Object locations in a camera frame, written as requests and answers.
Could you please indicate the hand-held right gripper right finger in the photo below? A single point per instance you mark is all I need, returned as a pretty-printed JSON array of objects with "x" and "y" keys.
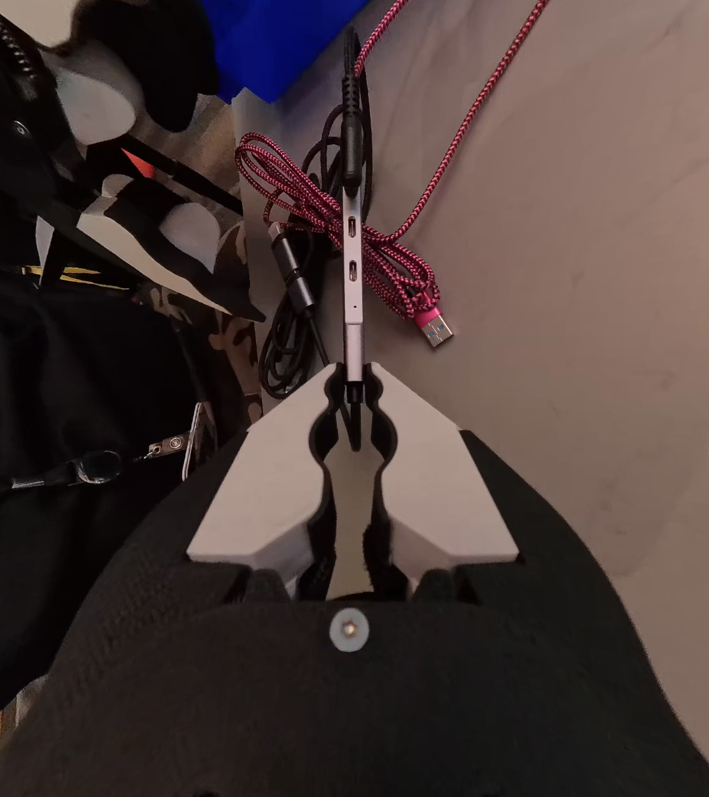
[{"x": 454, "y": 498}]

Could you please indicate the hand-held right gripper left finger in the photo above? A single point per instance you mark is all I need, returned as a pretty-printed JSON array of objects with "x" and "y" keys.
[{"x": 248, "y": 498}]

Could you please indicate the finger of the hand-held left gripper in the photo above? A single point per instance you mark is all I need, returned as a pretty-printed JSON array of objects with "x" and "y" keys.
[
  {"x": 44, "y": 249},
  {"x": 143, "y": 249}
]

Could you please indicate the blue plastic bin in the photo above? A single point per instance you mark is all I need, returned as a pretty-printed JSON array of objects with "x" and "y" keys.
[{"x": 267, "y": 37}]

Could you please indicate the person's left hand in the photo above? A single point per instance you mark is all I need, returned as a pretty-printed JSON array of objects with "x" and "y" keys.
[{"x": 161, "y": 50}]

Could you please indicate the orange traffic cone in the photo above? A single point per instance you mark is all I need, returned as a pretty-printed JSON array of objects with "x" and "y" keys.
[{"x": 139, "y": 165}]

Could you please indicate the metal badge clip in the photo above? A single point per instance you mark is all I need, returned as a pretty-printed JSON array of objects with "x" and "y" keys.
[{"x": 171, "y": 443}]

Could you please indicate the person's black jacket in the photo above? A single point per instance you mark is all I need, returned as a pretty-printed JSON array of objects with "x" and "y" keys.
[{"x": 49, "y": 373}]

